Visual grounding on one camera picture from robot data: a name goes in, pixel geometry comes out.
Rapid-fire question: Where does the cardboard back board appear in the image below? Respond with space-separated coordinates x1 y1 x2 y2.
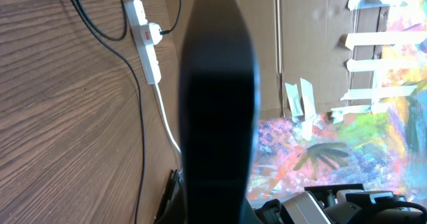
161 0 401 121

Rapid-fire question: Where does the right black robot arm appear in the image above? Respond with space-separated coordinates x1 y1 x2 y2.
244 184 426 224

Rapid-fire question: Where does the blue Samsung Galaxy smartphone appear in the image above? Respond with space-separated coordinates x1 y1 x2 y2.
179 0 260 223

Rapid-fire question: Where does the white power strip cord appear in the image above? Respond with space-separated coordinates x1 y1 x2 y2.
152 83 183 155

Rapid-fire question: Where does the black charger cable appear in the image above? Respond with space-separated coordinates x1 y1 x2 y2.
62 0 183 224

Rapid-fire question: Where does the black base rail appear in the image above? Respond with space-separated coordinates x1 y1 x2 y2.
155 169 182 223

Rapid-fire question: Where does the white power strip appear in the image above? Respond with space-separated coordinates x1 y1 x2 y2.
124 0 161 85

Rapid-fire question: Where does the white charger plug adapter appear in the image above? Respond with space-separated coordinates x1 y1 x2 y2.
140 23 162 45

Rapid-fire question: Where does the colourful painted floor cloth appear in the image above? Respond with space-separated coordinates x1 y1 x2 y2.
247 0 426 204

